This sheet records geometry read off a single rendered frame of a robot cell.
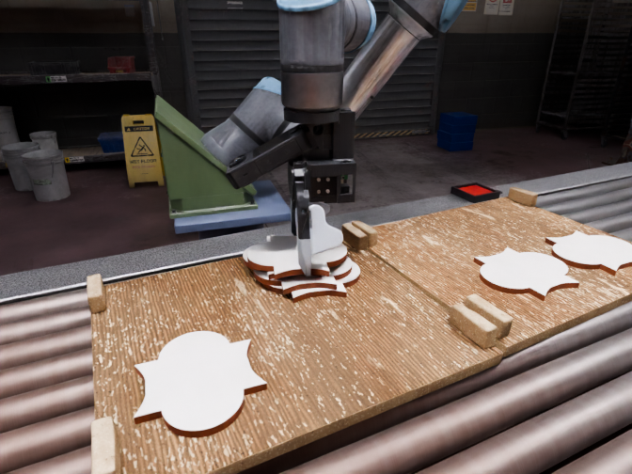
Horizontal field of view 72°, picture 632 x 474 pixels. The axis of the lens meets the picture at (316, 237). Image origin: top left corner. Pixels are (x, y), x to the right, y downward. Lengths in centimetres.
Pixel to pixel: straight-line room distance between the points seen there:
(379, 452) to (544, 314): 30
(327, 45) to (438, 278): 35
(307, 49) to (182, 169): 57
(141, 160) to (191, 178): 315
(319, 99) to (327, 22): 8
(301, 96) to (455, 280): 33
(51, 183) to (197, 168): 318
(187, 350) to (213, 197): 59
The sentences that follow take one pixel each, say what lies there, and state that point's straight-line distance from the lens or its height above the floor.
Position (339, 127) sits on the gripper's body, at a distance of 55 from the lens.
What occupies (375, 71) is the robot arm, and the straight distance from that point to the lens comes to 97.
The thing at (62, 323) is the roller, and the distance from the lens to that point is 67.
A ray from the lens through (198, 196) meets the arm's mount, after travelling 104.
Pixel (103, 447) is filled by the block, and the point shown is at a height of 96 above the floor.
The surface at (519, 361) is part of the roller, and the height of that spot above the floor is 91.
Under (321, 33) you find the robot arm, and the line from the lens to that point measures 52.
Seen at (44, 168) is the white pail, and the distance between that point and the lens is 410.
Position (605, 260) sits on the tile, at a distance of 79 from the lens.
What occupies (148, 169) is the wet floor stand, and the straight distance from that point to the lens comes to 416.
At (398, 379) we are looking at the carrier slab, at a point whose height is 94.
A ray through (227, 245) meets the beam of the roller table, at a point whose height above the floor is 92.
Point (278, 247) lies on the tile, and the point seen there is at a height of 97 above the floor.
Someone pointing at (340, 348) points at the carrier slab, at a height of 94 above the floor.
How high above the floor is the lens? 126
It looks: 25 degrees down
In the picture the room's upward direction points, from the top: straight up
